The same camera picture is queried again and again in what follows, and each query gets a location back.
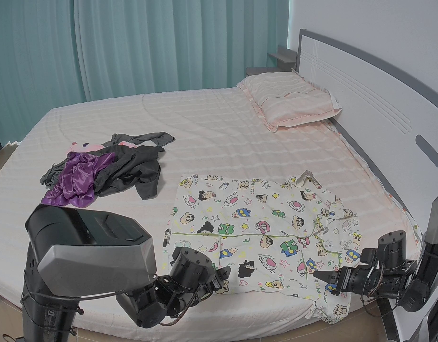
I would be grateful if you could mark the pink garment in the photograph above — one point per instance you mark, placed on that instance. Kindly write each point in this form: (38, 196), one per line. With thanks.
(76, 148)

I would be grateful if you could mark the grey bedside table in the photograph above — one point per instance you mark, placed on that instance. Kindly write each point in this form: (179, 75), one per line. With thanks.
(285, 53)

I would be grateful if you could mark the purple garment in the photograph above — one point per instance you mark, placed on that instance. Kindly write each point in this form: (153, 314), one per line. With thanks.
(80, 180)

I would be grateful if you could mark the dark grey garment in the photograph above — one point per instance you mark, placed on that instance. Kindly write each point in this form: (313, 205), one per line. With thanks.
(51, 175)

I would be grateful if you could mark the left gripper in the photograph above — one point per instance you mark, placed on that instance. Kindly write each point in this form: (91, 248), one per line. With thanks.
(220, 278)

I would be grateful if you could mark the black garment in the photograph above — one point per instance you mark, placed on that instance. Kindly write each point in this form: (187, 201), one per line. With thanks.
(140, 169)

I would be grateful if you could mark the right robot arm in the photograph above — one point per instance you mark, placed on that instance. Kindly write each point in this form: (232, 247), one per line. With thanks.
(393, 248)

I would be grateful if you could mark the white printed pyjama top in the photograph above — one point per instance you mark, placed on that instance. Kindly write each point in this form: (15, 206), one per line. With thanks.
(261, 212)

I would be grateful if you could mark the pale pink pillow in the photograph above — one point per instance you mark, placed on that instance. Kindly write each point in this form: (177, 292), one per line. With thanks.
(290, 100)

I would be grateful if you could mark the bed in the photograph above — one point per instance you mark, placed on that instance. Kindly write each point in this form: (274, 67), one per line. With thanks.
(222, 126)

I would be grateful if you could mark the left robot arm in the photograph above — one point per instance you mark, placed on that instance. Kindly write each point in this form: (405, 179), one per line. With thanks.
(90, 248)

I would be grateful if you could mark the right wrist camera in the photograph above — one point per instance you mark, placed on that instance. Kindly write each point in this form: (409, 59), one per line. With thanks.
(368, 257)

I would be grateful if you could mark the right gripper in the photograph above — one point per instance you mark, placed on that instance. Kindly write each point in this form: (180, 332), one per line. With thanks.
(358, 280)

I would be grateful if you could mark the blue-green curtain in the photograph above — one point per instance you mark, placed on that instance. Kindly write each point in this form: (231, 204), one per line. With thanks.
(151, 30)

